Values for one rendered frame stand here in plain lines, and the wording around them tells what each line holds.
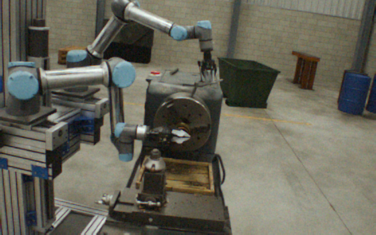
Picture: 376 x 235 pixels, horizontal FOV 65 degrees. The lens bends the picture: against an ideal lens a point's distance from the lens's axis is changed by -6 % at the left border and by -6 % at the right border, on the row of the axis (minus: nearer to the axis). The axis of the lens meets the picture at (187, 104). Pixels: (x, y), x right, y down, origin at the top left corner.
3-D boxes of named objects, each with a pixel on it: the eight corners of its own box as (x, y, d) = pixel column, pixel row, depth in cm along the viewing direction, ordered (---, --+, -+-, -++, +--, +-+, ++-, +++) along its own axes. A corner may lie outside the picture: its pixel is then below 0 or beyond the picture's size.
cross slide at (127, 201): (117, 194, 126) (117, 184, 125) (220, 206, 126) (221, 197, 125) (105, 218, 110) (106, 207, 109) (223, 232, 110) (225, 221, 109)
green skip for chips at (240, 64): (212, 92, 740) (217, 56, 718) (249, 95, 759) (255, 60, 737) (229, 109, 614) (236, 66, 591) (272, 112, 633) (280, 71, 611)
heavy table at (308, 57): (286, 78, 1087) (291, 50, 1060) (298, 80, 1087) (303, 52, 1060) (300, 88, 932) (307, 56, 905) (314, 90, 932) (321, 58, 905)
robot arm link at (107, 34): (70, 62, 190) (120, -9, 171) (84, 59, 204) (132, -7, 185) (83, 75, 190) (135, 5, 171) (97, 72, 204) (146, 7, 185)
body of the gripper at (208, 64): (202, 72, 172) (199, 50, 169) (201, 70, 180) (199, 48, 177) (216, 70, 171) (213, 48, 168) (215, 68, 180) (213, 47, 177)
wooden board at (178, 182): (145, 162, 171) (145, 155, 170) (210, 169, 171) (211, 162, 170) (135, 190, 142) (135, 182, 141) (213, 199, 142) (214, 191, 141)
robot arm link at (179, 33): (106, -10, 162) (188, 25, 154) (116, -8, 172) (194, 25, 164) (100, 11, 165) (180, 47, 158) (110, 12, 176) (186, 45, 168)
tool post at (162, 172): (145, 182, 120) (147, 159, 117) (164, 184, 120) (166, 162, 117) (142, 192, 113) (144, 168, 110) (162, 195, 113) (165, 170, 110)
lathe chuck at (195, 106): (148, 136, 182) (164, 86, 174) (200, 152, 184) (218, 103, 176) (146, 142, 173) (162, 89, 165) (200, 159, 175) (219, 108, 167)
